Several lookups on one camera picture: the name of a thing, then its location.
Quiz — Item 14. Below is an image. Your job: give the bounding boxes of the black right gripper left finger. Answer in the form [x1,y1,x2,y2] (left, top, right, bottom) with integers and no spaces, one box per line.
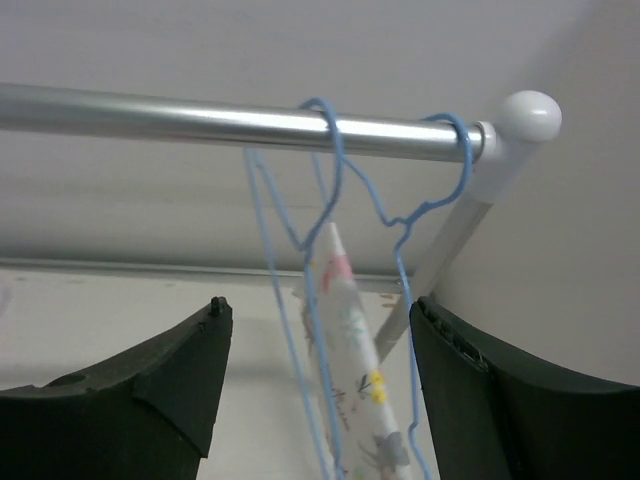
[1,297,233,479]

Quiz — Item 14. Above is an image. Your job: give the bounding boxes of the white clothes rack with rail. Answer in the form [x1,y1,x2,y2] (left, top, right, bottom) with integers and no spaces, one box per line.
[0,82,563,366]

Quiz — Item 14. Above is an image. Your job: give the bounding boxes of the floral patterned white cloth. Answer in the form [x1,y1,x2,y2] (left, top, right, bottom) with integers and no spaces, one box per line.
[310,222,413,479]

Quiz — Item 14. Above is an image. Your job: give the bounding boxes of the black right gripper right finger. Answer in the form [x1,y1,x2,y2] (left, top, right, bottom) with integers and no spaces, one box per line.
[410,297,639,479]

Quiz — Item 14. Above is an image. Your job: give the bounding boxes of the blue wire hanger with cloth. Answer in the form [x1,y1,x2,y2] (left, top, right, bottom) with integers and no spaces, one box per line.
[243,96,351,480]

